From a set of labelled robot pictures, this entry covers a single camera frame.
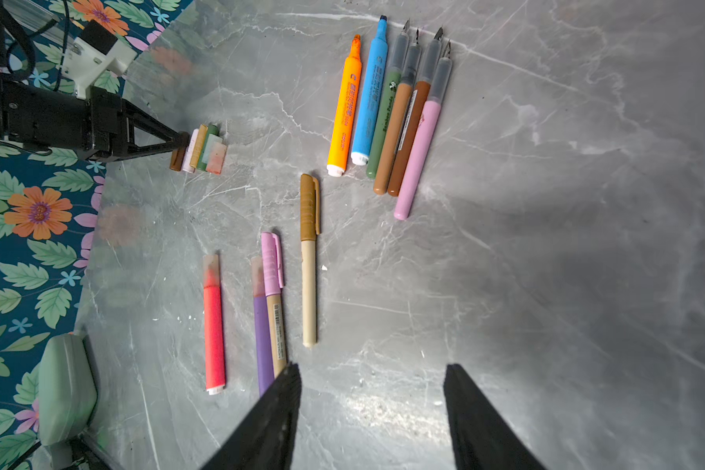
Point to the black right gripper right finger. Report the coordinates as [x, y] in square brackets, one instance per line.
[481, 439]

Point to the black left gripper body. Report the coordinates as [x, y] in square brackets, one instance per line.
[38, 120]

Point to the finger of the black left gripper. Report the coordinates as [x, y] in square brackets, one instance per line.
[143, 135]

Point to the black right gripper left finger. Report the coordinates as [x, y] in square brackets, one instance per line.
[265, 439]

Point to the tan pen cap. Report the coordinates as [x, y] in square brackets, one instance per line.
[198, 148]

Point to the green pen cap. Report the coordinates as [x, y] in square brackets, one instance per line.
[212, 138]

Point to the beige capybara pen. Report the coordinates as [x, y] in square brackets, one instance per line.
[309, 229]

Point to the orange highlighter pen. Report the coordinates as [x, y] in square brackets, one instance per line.
[346, 108]

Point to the blue highlighter pen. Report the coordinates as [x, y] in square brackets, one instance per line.
[371, 94]

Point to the tan brown pen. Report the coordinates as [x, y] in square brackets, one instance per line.
[400, 105]

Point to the green fountain pen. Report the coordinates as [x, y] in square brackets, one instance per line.
[389, 89]

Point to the pink cap brown pen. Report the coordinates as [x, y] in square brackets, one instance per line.
[418, 97]

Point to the brown lilac pen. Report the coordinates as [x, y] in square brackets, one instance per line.
[424, 135]

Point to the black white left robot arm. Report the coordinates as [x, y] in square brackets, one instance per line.
[18, 59]

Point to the purple highlighter pen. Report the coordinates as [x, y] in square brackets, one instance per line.
[262, 334]

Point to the pink highlighter pen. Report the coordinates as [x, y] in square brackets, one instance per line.
[214, 341]

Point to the lilac cap beige pen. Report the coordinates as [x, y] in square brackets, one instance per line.
[274, 283]

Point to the pale green sponge block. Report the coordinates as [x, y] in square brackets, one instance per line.
[67, 394]

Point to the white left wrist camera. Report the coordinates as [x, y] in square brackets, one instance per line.
[93, 52]

